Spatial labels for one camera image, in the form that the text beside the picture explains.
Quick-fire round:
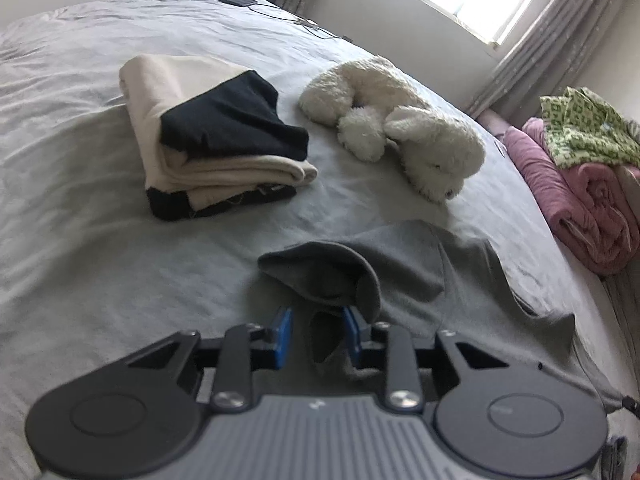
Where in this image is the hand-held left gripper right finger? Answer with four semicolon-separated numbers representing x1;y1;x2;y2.
341;306;506;413

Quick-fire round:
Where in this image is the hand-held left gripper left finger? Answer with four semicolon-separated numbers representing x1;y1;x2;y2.
125;308;293;414

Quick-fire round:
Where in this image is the grey shirt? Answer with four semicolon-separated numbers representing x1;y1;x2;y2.
257;220;640;411

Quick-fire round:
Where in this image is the black garment under beige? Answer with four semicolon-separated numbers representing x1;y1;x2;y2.
147;185;298;222

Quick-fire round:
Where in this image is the white plush dog toy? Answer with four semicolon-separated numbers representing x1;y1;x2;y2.
298;55;487;204

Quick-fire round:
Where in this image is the bed with grey sheet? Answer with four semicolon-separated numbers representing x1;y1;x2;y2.
0;0;640;480

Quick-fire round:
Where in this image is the folded black garment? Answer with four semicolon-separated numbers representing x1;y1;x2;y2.
160;71;310;162

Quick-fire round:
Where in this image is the pink bolster pillow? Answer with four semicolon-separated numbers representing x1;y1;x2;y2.
477;110;511;137

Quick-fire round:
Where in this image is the folded pink quilt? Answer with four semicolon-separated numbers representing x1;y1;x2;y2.
502;117;640;276

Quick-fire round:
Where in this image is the folded beige garment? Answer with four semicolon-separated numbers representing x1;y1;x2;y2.
119;54;319;211

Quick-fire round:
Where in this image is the green patterned cloth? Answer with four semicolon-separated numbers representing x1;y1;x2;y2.
540;86;640;171

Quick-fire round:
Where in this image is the black cable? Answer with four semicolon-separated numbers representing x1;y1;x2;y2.
250;4;346;41

